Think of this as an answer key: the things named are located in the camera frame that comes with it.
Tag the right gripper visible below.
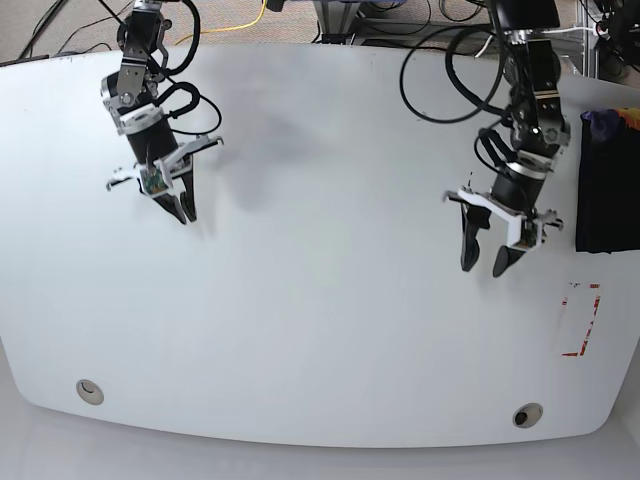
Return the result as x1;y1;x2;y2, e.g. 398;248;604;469
106;119;224;225

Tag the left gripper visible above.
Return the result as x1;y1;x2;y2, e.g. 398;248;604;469
443;172;564;278

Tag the black printed t-shirt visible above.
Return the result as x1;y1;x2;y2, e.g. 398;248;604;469
575;108;639;254

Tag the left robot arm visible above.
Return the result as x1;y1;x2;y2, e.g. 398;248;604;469
401;1;571;278

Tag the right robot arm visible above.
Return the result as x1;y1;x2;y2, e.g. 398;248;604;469
101;1;223;225

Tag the red tape rectangle marking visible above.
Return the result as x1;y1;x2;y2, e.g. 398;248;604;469
555;283;603;358

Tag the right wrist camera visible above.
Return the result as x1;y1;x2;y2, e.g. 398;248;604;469
138;165;172;198

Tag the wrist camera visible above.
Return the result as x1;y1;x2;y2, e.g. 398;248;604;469
514;218;543;251
138;165;172;198

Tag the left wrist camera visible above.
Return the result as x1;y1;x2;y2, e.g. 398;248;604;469
514;218;543;251

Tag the right table cable grommet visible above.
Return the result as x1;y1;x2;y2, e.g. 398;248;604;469
512;403;544;429

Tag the table cable grommet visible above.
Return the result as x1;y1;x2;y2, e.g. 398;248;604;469
76;379;104;406
512;403;544;429

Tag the yellow cable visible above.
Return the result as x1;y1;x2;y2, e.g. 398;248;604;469
174;0;266;47

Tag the left table cable grommet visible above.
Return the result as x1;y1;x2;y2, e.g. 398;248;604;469
76;379;104;406

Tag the white cable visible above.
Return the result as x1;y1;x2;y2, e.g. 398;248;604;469
473;23;601;59

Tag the aluminium frame rail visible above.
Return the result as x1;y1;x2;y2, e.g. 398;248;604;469
312;1;600;78

